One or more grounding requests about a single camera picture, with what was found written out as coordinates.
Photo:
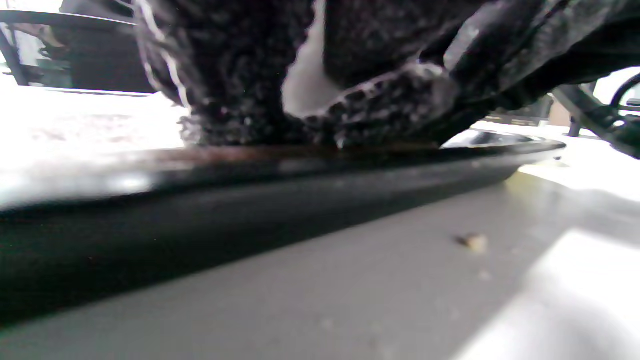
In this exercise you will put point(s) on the black plastic tray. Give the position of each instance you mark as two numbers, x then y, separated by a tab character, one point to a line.
200	215

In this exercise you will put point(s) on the brown microfibre cloth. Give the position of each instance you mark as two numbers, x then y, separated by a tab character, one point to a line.
225	75

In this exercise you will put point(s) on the person's left hand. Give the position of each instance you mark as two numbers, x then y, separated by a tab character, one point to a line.
525	50

